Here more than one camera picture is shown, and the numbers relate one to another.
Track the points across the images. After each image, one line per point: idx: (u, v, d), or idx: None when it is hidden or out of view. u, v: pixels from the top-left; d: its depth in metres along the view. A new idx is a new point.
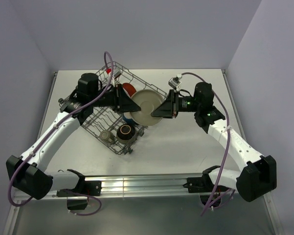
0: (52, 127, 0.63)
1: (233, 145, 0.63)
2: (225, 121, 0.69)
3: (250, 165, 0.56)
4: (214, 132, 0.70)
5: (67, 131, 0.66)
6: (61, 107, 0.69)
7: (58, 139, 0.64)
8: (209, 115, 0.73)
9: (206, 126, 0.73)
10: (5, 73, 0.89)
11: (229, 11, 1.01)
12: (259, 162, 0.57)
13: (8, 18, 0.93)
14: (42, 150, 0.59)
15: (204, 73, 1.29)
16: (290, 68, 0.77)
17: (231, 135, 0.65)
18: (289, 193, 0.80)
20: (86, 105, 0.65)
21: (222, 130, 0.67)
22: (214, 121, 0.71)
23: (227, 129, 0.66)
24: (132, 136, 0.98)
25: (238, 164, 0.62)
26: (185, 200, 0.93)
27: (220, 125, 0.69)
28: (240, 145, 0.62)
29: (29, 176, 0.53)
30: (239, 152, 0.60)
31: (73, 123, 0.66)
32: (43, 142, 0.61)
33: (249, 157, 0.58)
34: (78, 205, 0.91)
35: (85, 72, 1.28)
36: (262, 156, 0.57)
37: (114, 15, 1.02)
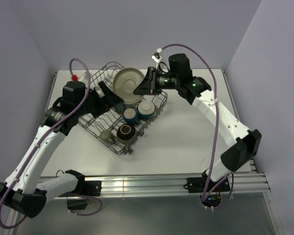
0: (33, 146, 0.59)
1: (221, 121, 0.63)
2: (212, 92, 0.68)
3: (239, 142, 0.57)
4: (200, 105, 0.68)
5: (52, 147, 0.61)
6: (42, 120, 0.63)
7: (43, 157, 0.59)
8: (194, 85, 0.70)
9: (191, 98, 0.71)
10: (5, 72, 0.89)
11: (229, 11, 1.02)
12: (247, 136, 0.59)
13: (9, 18, 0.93)
14: (26, 174, 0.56)
15: (204, 73, 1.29)
16: (290, 68, 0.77)
17: (219, 110, 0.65)
18: (289, 193, 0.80)
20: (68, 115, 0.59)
21: (210, 103, 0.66)
22: (200, 93, 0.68)
23: (215, 102, 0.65)
24: (132, 136, 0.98)
25: (225, 138, 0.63)
26: (185, 200, 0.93)
27: (207, 97, 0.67)
28: (229, 119, 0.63)
29: (16, 203, 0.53)
30: (228, 128, 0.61)
31: (56, 138, 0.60)
32: (26, 165, 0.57)
33: (238, 133, 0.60)
34: (78, 205, 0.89)
35: (85, 72, 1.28)
36: (251, 131, 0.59)
37: (115, 15, 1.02)
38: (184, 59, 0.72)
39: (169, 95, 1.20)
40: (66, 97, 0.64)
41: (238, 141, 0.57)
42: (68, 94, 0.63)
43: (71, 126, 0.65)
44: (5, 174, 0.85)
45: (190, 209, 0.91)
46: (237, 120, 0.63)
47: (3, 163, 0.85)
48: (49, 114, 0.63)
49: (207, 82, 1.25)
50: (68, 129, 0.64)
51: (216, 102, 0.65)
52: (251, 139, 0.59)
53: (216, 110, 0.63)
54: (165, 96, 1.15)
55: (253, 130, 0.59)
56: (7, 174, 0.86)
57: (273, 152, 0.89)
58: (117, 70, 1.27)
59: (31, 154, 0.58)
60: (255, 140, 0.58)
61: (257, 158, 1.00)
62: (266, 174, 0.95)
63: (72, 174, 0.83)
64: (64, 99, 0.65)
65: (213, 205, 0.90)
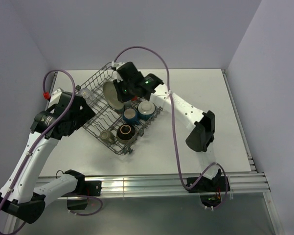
0: (25, 154, 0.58)
1: (178, 110, 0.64)
2: (165, 86, 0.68)
3: (197, 125, 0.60)
4: (156, 100, 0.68)
5: (44, 154, 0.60)
6: (32, 126, 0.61)
7: (36, 165, 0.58)
8: (147, 83, 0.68)
9: (147, 95, 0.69)
10: (5, 73, 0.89)
11: (228, 11, 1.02)
12: (203, 120, 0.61)
13: (9, 19, 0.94)
14: (20, 183, 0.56)
15: (204, 73, 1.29)
16: (290, 68, 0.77)
17: (174, 100, 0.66)
18: (289, 193, 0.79)
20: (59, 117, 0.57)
21: (164, 97, 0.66)
22: (154, 89, 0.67)
23: (169, 94, 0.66)
24: (132, 136, 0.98)
25: (186, 125, 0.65)
26: (185, 200, 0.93)
27: (161, 91, 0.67)
28: (184, 106, 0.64)
29: (13, 213, 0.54)
30: (186, 115, 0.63)
31: (48, 144, 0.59)
32: (19, 174, 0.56)
33: (195, 117, 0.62)
34: (78, 205, 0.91)
35: (85, 72, 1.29)
36: (205, 113, 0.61)
37: (114, 15, 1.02)
38: (130, 65, 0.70)
39: None
40: (62, 103, 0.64)
41: (196, 125, 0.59)
42: (65, 100, 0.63)
43: (61, 131, 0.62)
44: (5, 174, 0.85)
45: (190, 210, 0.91)
46: (192, 106, 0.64)
47: (3, 163, 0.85)
48: (39, 119, 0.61)
49: (207, 81, 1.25)
50: (59, 134, 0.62)
51: (170, 93, 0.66)
52: (206, 120, 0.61)
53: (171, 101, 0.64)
54: None
55: (207, 112, 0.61)
56: (6, 175, 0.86)
57: (273, 152, 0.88)
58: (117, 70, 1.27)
59: (23, 163, 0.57)
60: (211, 120, 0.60)
61: (257, 158, 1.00)
62: (266, 174, 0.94)
63: (71, 176, 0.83)
64: (58, 105, 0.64)
65: (213, 204, 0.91)
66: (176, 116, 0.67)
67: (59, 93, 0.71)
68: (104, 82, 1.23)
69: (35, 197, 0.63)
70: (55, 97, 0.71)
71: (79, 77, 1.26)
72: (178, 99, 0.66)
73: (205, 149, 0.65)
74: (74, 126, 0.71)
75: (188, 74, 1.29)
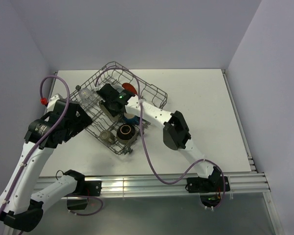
0: (19, 166, 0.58)
1: (149, 115, 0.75)
2: (136, 97, 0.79)
3: (166, 126, 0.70)
4: (131, 110, 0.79)
5: (38, 165, 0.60)
6: (26, 135, 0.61)
7: (31, 176, 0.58)
8: (121, 98, 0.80)
9: (123, 108, 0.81)
10: (5, 73, 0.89)
11: (228, 11, 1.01)
12: (171, 119, 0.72)
13: (8, 18, 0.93)
14: (15, 195, 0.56)
15: (204, 73, 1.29)
16: (290, 68, 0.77)
17: (144, 107, 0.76)
18: (289, 193, 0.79)
20: (53, 127, 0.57)
21: (136, 106, 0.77)
22: (127, 101, 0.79)
23: (140, 103, 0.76)
24: (132, 136, 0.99)
25: (159, 127, 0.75)
26: (184, 200, 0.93)
27: (133, 102, 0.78)
28: (154, 111, 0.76)
29: (10, 224, 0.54)
30: (156, 118, 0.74)
31: (42, 154, 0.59)
32: (14, 185, 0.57)
33: (164, 118, 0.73)
34: (78, 205, 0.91)
35: (85, 72, 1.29)
36: (172, 114, 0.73)
37: (114, 14, 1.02)
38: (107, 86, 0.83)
39: (169, 95, 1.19)
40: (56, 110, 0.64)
41: (165, 126, 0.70)
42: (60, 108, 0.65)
43: (56, 140, 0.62)
44: (4, 174, 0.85)
45: (190, 210, 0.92)
46: (161, 110, 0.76)
47: (3, 163, 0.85)
48: (33, 128, 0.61)
49: (207, 82, 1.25)
50: (55, 143, 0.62)
51: (140, 103, 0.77)
52: (174, 119, 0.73)
53: (142, 108, 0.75)
54: (165, 96, 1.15)
55: (173, 113, 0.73)
56: (6, 175, 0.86)
57: (273, 152, 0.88)
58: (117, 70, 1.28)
59: (17, 175, 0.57)
60: (177, 119, 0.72)
61: (257, 158, 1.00)
62: (266, 174, 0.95)
63: (71, 177, 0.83)
64: (54, 113, 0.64)
65: (213, 204, 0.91)
66: (149, 120, 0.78)
67: (56, 100, 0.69)
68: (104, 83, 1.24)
69: (33, 205, 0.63)
70: (52, 104, 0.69)
71: (79, 77, 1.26)
72: (148, 105, 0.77)
73: (184, 145, 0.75)
74: (70, 133, 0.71)
75: (188, 74, 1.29)
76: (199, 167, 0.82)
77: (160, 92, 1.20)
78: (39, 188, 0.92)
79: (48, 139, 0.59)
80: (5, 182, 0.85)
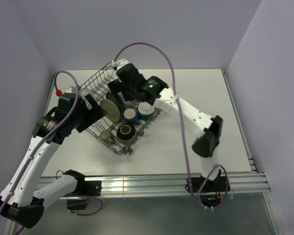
0: (26, 159, 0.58)
1: (184, 115, 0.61)
2: (171, 90, 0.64)
3: (207, 133, 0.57)
4: (162, 105, 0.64)
5: (45, 159, 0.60)
6: (33, 129, 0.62)
7: (36, 170, 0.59)
8: (150, 87, 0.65)
9: (151, 100, 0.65)
10: (5, 73, 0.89)
11: (228, 11, 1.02)
12: (212, 125, 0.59)
13: (8, 18, 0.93)
14: (20, 187, 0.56)
15: (205, 73, 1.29)
16: (290, 68, 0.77)
17: (180, 105, 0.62)
18: (289, 193, 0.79)
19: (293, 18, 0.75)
20: (62, 122, 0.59)
21: (170, 102, 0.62)
22: (160, 94, 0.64)
23: (176, 99, 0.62)
24: (132, 136, 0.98)
25: (192, 130, 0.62)
26: (184, 200, 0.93)
27: (167, 96, 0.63)
28: (192, 113, 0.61)
29: (12, 217, 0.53)
30: (194, 121, 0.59)
31: (49, 148, 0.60)
32: (20, 177, 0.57)
33: (205, 124, 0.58)
34: (78, 205, 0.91)
35: (85, 73, 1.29)
36: (214, 118, 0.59)
37: (114, 15, 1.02)
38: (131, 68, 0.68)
39: None
40: (61, 106, 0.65)
41: (206, 134, 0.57)
42: (63, 104, 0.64)
43: (63, 136, 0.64)
44: (4, 174, 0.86)
45: (190, 209, 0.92)
46: (199, 111, 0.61)
47: (3, 163, 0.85)
48: (41, 124, 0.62)
49: (207, 82, 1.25)
50: (61, 138, 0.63)
51: (177, 98, 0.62)
52: (217, 126, 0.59)
53: (178, 106, 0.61)
54: None
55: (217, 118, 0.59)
56: (6, 174, 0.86)
57: (273, 152, 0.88)
58: None
59: (24, 167, 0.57)
60: (219, 126, 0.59)
61: (257, 159, 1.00)
62: (266, 174, 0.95)
63: (71, 176, 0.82)
64: (58, 109, 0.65)
65: (214, 204, 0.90)
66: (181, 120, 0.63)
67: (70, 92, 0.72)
68: (104, 82, 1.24)
69: (34, 202, 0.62)
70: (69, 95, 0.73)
71: (79, 77, 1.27)
72: (185, 103, 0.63)
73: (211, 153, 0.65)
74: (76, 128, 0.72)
75: (188, 74, 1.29)
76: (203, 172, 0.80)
77: None
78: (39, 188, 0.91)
79: (55, 134, 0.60)
80: (5, 182, 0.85)
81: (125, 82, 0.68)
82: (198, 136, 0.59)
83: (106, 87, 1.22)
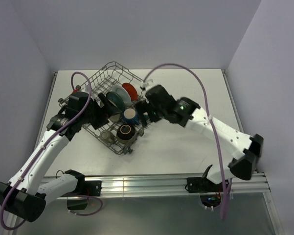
0: (39, 148, 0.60)
1: (222, 137, 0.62)
2: (203, 110, 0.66)
3: (247, 153, 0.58)
4: (195, 127, 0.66)
5: (56, 151, 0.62)
6: (47, 125, 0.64)
7: (47, 159, 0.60)
8: (182, 108, 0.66)
9: (184, 121, 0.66)
10: (5, 72, 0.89)
11: (228, 11, 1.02)
12: (252, 145, 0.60)
13: (8, 18, 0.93)
14: (31, 174, 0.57)
15: (204, 73, 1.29)
16: (290, 68, 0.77)
17: (216, 127, 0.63)
18: (289, 193, 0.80)
19: (293, 18, 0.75)
20: (76, 116, 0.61)
21: (204, 122, 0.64)
22: (192, 114, 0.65)
23: (209, 120, 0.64)
24: (132, 136, 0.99)
25: (231, 152, 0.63)
26: (184, 200, 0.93)
27: (199, 116, 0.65)
28: (228, 133, 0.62)
29: (19, 202, 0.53)
30: (232, 141, 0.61)
31: (61, 141, 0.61)
32: (32, 165, 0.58)
33: (243, 144, 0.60)
34: (78, 205, 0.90)
35: (85, 72, 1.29)
36: (252, 138, 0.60)
37: (115, 15, 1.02)
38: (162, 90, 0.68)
39: None
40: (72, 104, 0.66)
41: (246, 153, 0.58)
42: (73, 102, 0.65)
43: (73, 133, 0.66)
44: (4, 174, 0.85)
45: (190, 209, 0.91)
46: (236, 131, 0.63)
47: (3, 162, 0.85)
48: (55, 119, 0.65)
49: (207, 82, 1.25)
50: (72, 135, 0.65)
51: (210, 118, 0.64)
52: (255, 145, 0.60)
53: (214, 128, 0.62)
54: None
55: (255, 136, 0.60)
56: (6, 174, 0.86)
57: (273, 152, 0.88)
58: (117, 70, 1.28)
59: (36, 155, 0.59)
60: (260, 145, 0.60)
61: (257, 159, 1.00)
62: (266, 174, 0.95)
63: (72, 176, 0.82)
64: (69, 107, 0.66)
65: (213, 204, 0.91)
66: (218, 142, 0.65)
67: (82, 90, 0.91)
68: (104, 82, 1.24)
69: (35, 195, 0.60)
70: None
71: (79, 77, 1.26)
72: (218, 125, 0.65)
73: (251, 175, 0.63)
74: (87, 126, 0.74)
75: (188, 74, 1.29)
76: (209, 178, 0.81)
77: None
78: None
79: (68, 129, 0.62)
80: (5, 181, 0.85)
81: (155, 105, 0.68)
82: (237, 157, 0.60)
83: (106, 87, 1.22)
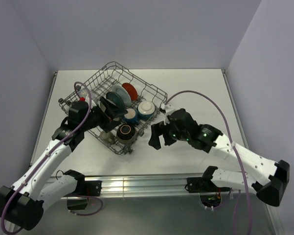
0: (44, 155, 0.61)
1: (246, 163, 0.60)
2: (225, 137, 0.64)
3: (273, 180, 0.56)
4: (218, 153, 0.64)
5: (59, 159, 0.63)
6: (53, 134, 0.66)
7: (51, 167, 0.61)
8: (205, 135, 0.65)
9: (207, 148, 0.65)
10: (4, 72, 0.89)
11: (228, 11, 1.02)
12: (278, 171, 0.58)
13: (8, 18, 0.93)
14: (34, 178, 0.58)
15: (204, 73, 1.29)
16: (290, 68, 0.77)
17: (240, 154, 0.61)
18: (289, 193, 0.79)
19: (293, 18, 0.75)
20: (78, 126, 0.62)
21: (228, 149, 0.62)
22: (214, 141, 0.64)
23: (233, 146, 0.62)
24: (132, 136, 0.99)
25: (257, 178, 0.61)
26: (184, 200, 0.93)
27: (222, 143, 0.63)
28: (253, 159, 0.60)
29: (21, 206, 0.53)
30: (256, 168, 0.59)
31: (65, 150, 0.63)
32: (36, 170, 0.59)
33: (268, 171, 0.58)
34: (78, 205, 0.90)
35: (85, 73, 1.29)
36: (278, 164, 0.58)
37: (114, 14, 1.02)
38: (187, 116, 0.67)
39: (169, 95, 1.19)
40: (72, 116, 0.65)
41: (272, 181, 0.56)
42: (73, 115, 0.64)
43: (77, 143, 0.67)
44: (4, 174, 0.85)
45: (190, 209, 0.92)
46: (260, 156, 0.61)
47: (3, 162, 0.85)
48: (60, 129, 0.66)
49: (207, 82, 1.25)
50: (75, 145, 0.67)
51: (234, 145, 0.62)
52: (282, 171, 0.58)
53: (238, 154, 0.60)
54: (165, 95, 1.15)
55: (280, 163, 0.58)
56: (6, 174, 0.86)
57: (273, 152, 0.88)
58: (117, 70, 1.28)
59: (41, 161, 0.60)
60: (286, 172, 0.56)
61: None
62: None
63: (71, 177, 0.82)
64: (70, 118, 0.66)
65: (213, 205, 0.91)
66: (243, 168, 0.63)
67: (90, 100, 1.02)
68: (104, 82, 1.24)
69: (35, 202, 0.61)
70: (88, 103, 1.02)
71: (79, 77, 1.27)
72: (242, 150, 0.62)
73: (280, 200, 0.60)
74: None
75: (188, 74, 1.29)
76: (214, 181, 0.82)
77: (160, 92, 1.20)
78: None
79: (72, 138, 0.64)
80: (5, 181, 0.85)
81: (179, 129, 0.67)
82: (264, 184, 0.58)
83: (106, 87, 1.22)
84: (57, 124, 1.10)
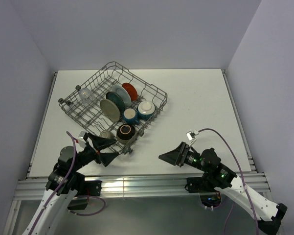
0: (40, 208, 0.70)
1: (254, 203, 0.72)
2: (240, 179, 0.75)
3: (275, 220, 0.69)
4: (232, 191, 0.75)
5: (56, 207, 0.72)
6: (46, 183, 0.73)
7: (49, 216, 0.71)
8: (222, 177, 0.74)
9: (223, 186, 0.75)
10: (4, 71, 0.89)
11: (228, 11, 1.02)
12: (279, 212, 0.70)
13: (7, 17, 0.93)
14: (35, 232, 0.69)
15: (204, 73, 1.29)
16: (290, 67, 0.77)
17: (249, 195, 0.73)
18: (288, 194, 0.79)
19: None
20: (69, 172, 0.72)
21: (240, 190, 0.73)
22: (231, 184, 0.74)
23: (245, 189, 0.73)
24: (132, 136, 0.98)
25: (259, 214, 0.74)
26: (184, 199, 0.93)
27: (236, 184, 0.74)
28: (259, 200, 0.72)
29: None
30: (262, 209, 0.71)
31: (59, 199, 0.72)
32: (36, 223, 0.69)
33: (272, 212, 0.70)
34: (78, 205, 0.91)
35: (84, 73, 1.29)
36: (280, 206, 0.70)
37: (114, 14, 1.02)
38: (218, 161, 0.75)
39: (169, 95, 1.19)
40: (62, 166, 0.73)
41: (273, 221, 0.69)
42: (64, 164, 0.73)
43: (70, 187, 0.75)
44: (4, 173, 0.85)
45: (190, 209, 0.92)
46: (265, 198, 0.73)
47: (3, 162, 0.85)
48: (52, 178, 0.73)
49: (207, 82, 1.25)
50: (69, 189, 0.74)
51: (245, 188, 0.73)
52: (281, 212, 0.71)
53: (248, 197, 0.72)
54: (165, 95, 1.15)
55: (281, 205, 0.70)
56: (5, 174, 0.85)
57: (273, 152, 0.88)
58: (117, 70, 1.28)
59: (38, 215, 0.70)
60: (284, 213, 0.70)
61: (258, 158, 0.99)
62: (266, 174, 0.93)
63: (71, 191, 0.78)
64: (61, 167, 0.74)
65: (213, 205, 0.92)
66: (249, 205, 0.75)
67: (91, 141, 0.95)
68: (104, 82, 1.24)
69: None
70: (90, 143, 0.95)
71: (79, 77, 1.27)
72: (252, 192, 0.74)
73: None
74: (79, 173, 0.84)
75: (188, 74, 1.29)
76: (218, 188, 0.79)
77: (160, 92, 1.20)
78: (38, 188, 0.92)
79: (64, 186, 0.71)
80: (4, 181, 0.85)
81: (205, 168, 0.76)
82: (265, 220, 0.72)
83: (106, 87, 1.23)
84: (57, 124, 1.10)
